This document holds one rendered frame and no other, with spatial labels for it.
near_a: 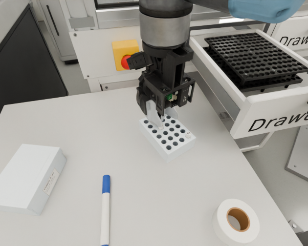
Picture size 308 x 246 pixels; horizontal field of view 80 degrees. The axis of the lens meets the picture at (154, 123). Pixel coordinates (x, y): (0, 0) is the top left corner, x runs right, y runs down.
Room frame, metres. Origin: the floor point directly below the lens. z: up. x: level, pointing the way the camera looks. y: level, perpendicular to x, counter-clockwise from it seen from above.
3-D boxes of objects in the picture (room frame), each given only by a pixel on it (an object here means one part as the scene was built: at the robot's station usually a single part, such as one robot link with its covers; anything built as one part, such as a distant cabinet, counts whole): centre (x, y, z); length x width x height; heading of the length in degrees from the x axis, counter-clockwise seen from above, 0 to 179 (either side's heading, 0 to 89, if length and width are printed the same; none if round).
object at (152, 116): (0.28, 0.00, 0.85); 0.06 x 0.03 x 0.09; 34
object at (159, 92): (0.29, -0.02, 0.95); 0.09 x 0.08 x 0.12; 34
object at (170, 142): (0.29, -0.03, 0.78); 0.12 x 0.08 x 0.04; 34
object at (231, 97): (0.49, -0.26, 0.86); 0.40 x 0.26 x 0.06; 13
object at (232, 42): (0.48, -0.26, 0.87); 0.22 x 0.18 x 0.06; 13
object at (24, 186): (0.17, 0.25, 0.79); 0.13 x 0.09 x 0.05; 173
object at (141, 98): (0.30, 0.01, 0.89); 0.05 x 0.02 x 0.09; 124
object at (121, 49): (0.50, 0.08, 0.88); 0.07 x 0.05 x 0.07; 103
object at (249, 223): (0.09, -0.14, 0.78); 0.07 x 0.07 x 0.04
